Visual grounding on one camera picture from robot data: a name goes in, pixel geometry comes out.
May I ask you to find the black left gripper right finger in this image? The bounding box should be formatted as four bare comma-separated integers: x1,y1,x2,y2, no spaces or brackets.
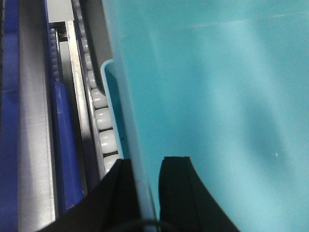
158,157,238,232

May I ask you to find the light teal plastic bin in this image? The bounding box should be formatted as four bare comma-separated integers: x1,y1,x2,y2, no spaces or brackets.
102,0,309,232

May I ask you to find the white roller track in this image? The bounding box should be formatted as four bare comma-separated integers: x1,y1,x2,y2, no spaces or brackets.
72,0,122,177

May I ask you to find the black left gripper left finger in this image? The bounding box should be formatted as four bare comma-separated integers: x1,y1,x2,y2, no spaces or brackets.
41,159,141,232

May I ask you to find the blue bin rear left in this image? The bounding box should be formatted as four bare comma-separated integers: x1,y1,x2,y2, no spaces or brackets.
46,6,84,214

